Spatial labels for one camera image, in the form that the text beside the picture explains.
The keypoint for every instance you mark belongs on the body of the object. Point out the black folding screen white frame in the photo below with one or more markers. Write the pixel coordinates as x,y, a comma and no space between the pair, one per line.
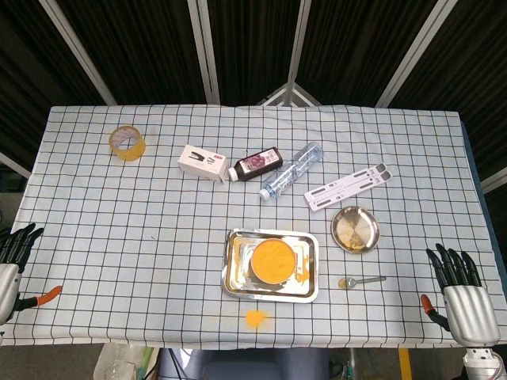
138,47

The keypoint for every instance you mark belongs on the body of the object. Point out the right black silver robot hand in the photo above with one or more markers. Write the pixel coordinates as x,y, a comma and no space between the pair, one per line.
469,312

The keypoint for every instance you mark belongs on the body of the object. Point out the round steel plate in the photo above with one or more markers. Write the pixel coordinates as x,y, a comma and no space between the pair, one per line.
355,229

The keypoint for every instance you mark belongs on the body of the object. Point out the spilled yellow powder pile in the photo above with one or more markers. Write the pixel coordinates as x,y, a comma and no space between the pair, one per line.
256,318

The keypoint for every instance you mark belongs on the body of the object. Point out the small rectangular steel tray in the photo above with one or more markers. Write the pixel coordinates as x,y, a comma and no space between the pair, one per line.
239,257

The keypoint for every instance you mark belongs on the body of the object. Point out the yellow packing tape roll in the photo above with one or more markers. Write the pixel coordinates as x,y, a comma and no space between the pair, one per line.
132,152

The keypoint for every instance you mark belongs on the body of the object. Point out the small metal spoon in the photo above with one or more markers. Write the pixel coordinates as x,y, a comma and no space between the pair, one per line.
345,282

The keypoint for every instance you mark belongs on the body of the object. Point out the white stapler box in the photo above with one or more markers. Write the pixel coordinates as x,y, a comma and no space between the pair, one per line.
202,166

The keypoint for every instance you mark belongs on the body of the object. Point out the clear plastic bag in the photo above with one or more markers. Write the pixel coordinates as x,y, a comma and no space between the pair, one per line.
119,362

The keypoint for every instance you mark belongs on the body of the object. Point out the white folding laptop stand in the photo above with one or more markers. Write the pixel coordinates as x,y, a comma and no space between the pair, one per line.
344,188

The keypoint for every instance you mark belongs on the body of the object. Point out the white black-checked tablecloth table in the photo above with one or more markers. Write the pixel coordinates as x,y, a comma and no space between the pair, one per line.
119,237

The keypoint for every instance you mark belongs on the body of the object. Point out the dark juice bottle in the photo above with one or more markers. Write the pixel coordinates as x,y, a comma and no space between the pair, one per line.
255,164

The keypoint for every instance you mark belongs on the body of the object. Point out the clear plastic water bottle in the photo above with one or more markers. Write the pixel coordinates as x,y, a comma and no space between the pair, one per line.
293,170

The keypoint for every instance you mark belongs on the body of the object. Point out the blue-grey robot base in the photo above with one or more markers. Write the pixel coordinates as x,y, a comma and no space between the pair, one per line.
245,366

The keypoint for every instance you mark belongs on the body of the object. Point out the large rectangular steel tray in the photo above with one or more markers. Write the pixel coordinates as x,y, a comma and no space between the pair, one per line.
226,287

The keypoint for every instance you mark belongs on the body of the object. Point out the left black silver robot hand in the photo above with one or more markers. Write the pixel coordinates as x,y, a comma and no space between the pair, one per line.
10,285

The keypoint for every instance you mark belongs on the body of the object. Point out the bowl of yellow powder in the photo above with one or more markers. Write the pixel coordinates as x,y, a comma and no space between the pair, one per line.
273,261

